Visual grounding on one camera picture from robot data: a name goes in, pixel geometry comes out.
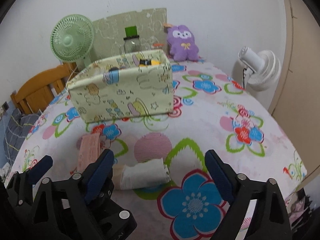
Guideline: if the white beige sock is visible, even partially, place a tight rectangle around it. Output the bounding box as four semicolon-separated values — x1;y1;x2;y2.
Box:
112;159;170;190

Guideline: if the jar of cotton swabs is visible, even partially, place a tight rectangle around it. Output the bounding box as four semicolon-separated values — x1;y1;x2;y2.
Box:
152;43;165;50

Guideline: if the floral tablecloth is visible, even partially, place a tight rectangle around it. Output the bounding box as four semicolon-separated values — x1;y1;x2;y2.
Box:
12;62;307;239

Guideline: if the grey plaid pillow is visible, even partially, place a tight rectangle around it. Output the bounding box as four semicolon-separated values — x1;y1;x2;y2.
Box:
3;109;41;165

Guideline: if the white standing fan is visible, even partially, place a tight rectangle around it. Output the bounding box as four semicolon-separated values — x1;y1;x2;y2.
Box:
232;46;283;113

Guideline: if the pink mask pack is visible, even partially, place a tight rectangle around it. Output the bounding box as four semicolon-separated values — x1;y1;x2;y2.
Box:
77;133;100;173

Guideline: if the beige door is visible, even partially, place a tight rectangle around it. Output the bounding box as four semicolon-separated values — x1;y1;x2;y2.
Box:
272;0;319;186

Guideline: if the wall power outlet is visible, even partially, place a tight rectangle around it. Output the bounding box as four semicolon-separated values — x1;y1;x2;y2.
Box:
2;102;9;112

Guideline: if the patterned cardboard panel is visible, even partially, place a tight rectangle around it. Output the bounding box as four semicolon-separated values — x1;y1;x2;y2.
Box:
90;8;167;61

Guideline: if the glass mason jar mug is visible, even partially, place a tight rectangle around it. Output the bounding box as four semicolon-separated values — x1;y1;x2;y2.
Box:
124;35;141;53

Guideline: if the purple plush bunny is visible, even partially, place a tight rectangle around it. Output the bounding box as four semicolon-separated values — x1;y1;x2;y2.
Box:
167;25;199;62

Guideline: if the white fan power cable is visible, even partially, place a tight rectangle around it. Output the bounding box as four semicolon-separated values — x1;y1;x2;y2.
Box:
241;67;249;91

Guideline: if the cartoon print fabric storage box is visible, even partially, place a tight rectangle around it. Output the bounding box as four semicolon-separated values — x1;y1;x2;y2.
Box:
66;50;174;123

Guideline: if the green desk fan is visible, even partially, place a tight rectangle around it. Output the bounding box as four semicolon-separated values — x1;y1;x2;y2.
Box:
50;14;95;67

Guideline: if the green cup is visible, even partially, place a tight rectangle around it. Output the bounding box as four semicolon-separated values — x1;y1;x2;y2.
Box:
125;26;138;38

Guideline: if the yellow snack packet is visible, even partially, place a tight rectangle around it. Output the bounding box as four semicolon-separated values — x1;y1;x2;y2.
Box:
138;59;161;67

